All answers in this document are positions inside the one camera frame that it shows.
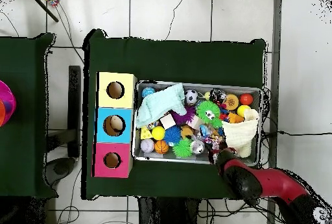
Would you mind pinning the black rod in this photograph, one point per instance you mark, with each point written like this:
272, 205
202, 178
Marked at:
44, 7

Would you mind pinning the blue spiky ball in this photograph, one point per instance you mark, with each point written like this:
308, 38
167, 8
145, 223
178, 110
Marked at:
173, 134

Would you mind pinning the wooden box with three holes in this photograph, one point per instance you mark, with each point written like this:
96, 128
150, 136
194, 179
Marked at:
127, 130

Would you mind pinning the dark green side tablecloth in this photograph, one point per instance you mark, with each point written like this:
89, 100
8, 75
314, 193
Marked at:
26, 91

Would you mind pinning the pink bowl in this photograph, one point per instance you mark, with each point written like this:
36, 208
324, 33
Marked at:
9, 96

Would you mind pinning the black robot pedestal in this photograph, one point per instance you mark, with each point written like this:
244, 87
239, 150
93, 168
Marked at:
166, 212

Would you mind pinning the large green spiky eyed ball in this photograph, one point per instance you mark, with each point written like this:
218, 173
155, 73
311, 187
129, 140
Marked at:
203, 107

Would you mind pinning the black and white soccer ball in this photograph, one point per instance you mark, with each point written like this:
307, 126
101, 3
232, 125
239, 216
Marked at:
191, 96

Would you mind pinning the cream knitted cloth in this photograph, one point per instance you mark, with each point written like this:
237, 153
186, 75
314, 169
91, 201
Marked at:
240, 133

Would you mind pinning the mint green cloth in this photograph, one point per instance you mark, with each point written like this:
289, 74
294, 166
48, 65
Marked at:
158, 104

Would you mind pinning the white baseball toy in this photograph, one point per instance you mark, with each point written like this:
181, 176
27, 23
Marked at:
147, 145

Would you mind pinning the small green spiky ball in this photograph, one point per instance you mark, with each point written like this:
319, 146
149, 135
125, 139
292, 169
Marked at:
182, 148

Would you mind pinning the shallow mesh bin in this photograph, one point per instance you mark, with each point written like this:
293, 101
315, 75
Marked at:
199, 87

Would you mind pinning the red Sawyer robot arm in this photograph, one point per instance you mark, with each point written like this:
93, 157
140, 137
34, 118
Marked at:
280, 185

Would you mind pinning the smooth yellow ball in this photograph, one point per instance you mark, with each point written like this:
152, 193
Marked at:
158, 133

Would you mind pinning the orange basketball toy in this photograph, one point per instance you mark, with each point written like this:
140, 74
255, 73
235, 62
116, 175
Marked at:
161, 146

